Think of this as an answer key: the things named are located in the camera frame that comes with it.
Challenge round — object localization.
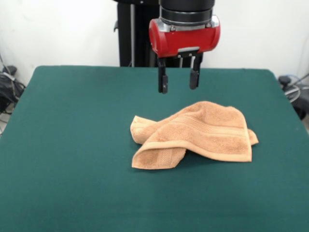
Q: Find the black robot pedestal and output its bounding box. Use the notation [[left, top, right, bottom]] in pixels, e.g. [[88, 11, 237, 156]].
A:
[[112, 0, 194, 68]]

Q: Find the dark green table cloth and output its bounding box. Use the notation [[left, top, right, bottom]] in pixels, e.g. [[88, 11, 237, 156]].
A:
[[0, 65, 309, 232]]

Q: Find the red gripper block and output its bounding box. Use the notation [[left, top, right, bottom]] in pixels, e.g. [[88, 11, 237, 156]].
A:
[[148, 14, 221, 94]]

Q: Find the orange terry towel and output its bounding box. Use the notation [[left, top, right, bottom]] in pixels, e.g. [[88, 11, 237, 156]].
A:
[[129, 101, 259, 170]]

